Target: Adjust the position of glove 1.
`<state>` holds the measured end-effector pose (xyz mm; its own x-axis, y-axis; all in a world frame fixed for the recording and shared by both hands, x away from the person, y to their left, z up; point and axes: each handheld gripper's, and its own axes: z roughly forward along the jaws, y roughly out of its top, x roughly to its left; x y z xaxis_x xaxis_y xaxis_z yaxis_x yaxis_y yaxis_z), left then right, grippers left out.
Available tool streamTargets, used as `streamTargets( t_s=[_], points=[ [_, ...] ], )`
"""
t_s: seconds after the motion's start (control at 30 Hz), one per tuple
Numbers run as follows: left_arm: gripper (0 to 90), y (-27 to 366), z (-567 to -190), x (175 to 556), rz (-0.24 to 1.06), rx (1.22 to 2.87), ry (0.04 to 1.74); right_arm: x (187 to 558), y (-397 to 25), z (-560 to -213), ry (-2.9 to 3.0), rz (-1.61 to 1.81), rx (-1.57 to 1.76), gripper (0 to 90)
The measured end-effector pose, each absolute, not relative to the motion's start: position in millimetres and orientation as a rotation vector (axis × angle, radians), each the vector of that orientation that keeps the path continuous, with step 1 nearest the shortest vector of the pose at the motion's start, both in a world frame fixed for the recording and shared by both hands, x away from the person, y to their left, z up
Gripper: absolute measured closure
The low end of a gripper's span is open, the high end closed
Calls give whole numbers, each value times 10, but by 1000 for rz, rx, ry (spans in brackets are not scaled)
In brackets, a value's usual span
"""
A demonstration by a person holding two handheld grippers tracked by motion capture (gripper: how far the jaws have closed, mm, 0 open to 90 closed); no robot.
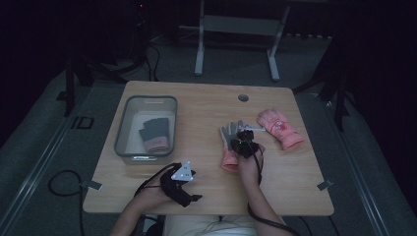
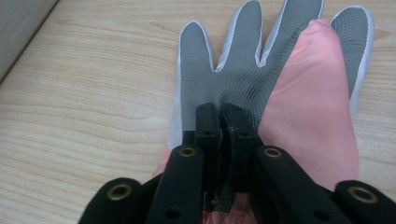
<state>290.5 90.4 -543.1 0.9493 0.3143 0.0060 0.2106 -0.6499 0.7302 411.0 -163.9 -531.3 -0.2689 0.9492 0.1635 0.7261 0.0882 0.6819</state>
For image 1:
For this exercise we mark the person's left hand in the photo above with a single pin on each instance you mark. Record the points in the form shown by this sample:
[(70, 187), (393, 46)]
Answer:
[(152, 195)]

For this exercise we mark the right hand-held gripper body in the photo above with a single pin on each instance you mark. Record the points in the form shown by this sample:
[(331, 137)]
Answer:
[(247, 146)]

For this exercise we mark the black floor bracket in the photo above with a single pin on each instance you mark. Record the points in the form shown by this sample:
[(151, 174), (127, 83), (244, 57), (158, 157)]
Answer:
[(82, 123)]

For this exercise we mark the person's lap in light trousers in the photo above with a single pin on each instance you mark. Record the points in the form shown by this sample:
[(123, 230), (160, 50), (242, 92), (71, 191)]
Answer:
[(209, 226)]

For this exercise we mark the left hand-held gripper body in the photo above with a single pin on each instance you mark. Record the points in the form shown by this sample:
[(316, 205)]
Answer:
[(183, 173)]

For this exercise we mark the pink ski glove red print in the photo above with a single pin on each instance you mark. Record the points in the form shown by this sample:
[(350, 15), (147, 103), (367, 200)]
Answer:
[(281, 129)]

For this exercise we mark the black tripod stand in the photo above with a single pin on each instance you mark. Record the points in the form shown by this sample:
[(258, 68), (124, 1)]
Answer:
[(82, 70), (337, 95)]

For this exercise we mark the grey plastic bin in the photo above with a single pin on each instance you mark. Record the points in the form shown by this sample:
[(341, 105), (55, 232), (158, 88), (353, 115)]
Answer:
[(147, 129)]

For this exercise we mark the person's right hand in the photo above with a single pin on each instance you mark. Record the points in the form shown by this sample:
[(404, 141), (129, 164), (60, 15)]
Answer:
[(249, 168)]

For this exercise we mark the grey tape piece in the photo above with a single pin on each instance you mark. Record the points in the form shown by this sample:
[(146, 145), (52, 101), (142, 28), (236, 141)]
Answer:
[(91, 185), (325, 185)]

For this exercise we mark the pink ski glove grey palm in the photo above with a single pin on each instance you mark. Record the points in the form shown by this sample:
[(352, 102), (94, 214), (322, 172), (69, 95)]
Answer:
[(229, 154)]

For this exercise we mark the white metal stand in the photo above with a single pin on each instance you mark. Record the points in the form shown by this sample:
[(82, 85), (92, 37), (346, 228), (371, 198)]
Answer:
[(239, 24)]

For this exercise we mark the metal floor rail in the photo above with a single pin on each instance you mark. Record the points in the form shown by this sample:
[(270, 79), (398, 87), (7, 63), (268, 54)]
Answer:
[(39, 164), (360, 183)]

